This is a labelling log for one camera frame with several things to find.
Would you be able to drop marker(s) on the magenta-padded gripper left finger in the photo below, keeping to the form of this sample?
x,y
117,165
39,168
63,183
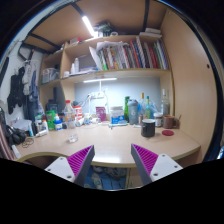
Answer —
x,y
78,160

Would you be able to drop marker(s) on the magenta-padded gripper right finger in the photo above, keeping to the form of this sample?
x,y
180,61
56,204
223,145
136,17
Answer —
x,y
146,160

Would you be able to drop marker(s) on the clear red-capped water bottle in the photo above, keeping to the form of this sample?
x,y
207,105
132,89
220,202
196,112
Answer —
x,y
69,116

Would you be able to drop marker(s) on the small clear glass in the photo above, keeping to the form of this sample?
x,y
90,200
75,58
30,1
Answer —
x,y
73,137

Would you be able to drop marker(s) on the black mug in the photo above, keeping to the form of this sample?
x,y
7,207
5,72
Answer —
x,y
148,128

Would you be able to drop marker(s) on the flat round red coaster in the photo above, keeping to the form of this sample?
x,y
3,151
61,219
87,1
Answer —
x,y
167,132

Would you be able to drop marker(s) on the blue-lidded white jar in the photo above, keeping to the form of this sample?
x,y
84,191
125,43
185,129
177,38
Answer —
x,y
58,125

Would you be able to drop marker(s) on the white-lidded jar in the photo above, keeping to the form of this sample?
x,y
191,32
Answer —
x,y
158,120

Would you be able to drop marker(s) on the brown mug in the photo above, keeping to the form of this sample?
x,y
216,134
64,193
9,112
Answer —
x,y
168,122

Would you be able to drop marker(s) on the hairbrush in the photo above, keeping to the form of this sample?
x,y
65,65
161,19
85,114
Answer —
x,y
118,125

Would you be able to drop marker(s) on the red and white canister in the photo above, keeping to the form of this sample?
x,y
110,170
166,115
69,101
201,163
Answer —
x,y
77,112

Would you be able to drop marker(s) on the green canister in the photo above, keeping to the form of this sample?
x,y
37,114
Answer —
x,y
50,120

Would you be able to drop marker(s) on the magenta box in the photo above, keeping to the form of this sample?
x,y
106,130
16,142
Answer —
x,y
101,113

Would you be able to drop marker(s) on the green-capped bottle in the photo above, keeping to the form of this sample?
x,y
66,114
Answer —
x,y
147,107

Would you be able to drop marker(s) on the blue and white box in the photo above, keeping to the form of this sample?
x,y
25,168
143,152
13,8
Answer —
x,y
116,115

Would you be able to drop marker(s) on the tall green bottle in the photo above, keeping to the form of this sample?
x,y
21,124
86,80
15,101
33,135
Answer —
x,y
126,108

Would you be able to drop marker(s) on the yellow-capped clear bottle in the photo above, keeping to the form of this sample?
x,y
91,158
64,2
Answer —
x,y
142,104

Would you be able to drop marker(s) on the tall clear glass bottle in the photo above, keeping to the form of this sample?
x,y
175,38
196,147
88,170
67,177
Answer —
x,y
165,104

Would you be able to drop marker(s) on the white desk lamp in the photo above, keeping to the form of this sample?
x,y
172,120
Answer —
x,y
106,100

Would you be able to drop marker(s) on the white power strip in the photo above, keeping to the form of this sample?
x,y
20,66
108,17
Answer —
x,y
95,95

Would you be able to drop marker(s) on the under-shelf light bar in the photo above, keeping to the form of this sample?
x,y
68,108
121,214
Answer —
x,y
100,80

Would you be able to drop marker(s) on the wooden shelf unit with books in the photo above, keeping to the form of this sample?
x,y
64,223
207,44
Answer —
x,y
133,73

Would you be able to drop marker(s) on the hanging clothes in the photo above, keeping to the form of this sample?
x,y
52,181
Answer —
x,y
16,93

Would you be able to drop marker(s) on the ceiling tube light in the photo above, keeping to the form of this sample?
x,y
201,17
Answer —
x,y
88,26

